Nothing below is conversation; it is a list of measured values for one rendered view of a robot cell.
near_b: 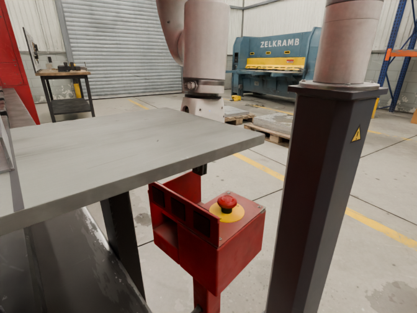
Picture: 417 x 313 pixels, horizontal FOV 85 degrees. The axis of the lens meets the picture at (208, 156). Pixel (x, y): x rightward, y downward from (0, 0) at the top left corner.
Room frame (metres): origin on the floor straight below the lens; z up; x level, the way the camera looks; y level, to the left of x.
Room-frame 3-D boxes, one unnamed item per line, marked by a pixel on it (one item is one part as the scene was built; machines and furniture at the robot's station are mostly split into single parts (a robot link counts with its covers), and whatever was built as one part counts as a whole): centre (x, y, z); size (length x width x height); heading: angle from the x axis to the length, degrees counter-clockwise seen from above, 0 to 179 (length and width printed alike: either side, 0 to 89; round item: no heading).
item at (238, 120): (4.54, -0.26, 0.07); 1.20 x 0.80 x 0.14; 30
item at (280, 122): (3.27, -1.23, 0.20); 1.01 x 0.63 x 0.12; 36
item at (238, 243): (0.41, 0.00, 0.75); 0.20 x 0.16 x 0.18; 47
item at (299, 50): (6.81, -1.99, 0.87); 3.02 x 1.35 x 1.75; 32
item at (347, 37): (0.64, -0.34, 1.09); 0.19 x 0.19 x 0.18
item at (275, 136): (3.26, -1.23, 0.07); 1.20 x 0.81 x 0.14; 36
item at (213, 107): (0.48, 0.01, 0.95); 0.10 x 0.07 x 0.11; 138
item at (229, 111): (4.54, -0.26, 0.17); 0.99 x 0.63 x 0.05; 30
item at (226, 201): (0.39, -0.04, 0.79); 0.04 x 0.04 x 0.04
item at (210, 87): (0.48, 0.01, 1.02); 0.09 x 0.08 x 0.03; 138
